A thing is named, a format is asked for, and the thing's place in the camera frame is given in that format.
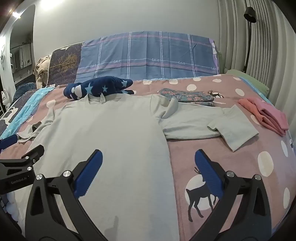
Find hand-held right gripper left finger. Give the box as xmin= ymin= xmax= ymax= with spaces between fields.
xmin=24 ymin=149 xmax=109 ymax=241

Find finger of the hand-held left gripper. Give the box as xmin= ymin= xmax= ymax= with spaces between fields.
xmin=0 ymin=145 xmax=45 ymax=174
xmin=0 ymin=135 xmax=18 ymax=151

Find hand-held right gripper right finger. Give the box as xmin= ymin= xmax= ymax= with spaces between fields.
xmin=187 ymin=149 xmax=272 ymax=241

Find large grey t-shirt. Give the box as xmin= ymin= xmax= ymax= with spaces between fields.
xmin=17 ymin=94 xmax=179 ymax=241

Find white fluffy cushion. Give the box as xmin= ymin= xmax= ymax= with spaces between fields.
xmin=0 ymin=192 xmax=19 ymax=223

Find dark patterned bedcover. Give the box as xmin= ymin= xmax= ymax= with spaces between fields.
xmin=0 ymin=102 xmax=23 ymax=131

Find pink dotted deer blanket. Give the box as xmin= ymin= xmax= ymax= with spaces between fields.
xmin=14 ymin=76 xmax=296 ymax=241

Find light blue bedsheet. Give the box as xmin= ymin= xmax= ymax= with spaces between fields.
xmin=0 ymin=87 xmax=56 ymax=139

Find dark blue cushion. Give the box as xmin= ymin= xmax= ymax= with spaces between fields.
xmin=14 ymin=82 xmax=37 ymax=100

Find folded floral cloth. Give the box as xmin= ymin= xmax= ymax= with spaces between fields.
xmin=158 ymin=88 xmax=215 ymax=107

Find beige garment pile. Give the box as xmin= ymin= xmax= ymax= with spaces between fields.
xmin=33 ymin=56 xmax=52 ymax=90

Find folded pink garment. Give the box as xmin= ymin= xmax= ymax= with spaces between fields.
xmin=238 ymin=97 xmax=289 ymax=137

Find white cabinet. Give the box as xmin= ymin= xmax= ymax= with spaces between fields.
xmin=10 ymin=44 xmax=31 ymax=75

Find navy star-print cloth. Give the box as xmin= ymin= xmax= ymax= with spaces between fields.
xmin=63 ymin=76 xmax=134 ymax=100

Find dark tree-print pillow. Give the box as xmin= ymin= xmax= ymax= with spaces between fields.
xmin=47 ymin=42 xmax=84 ymax=86

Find purple pillow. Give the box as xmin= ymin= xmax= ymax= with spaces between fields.
xmin=209 ymin=38 xmax=219 ymax=70

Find grey curtain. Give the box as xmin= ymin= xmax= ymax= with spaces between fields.
xmin=218 ymin=0 xmax=296 ymax=102

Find blue plaid pillow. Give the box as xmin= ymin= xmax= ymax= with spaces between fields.
xmin=76 ymin=31 xmax=219 ymax=80

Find black floor lamp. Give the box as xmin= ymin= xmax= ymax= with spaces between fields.
xmin=243 ymin=6 xmax=257 ymax=73

